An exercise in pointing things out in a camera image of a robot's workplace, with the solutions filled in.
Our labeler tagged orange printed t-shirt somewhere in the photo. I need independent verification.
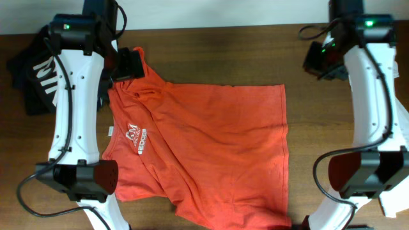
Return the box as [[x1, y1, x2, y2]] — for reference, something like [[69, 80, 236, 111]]
[[103, 63, 291, 229]]

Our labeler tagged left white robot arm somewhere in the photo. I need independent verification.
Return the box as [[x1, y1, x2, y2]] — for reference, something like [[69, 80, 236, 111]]
[[35, 1, 144, 229]]

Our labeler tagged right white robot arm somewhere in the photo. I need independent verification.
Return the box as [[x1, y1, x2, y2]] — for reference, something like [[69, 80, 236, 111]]
[[300, 0, 408, 229]]

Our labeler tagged dark folded clothes pile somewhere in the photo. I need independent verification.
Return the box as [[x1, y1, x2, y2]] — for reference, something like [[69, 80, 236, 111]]
[[6, 26, 51, 116]]

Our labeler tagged white t-shirt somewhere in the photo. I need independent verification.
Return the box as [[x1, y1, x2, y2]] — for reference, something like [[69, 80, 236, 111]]
[[378, 60, 409, 219]]

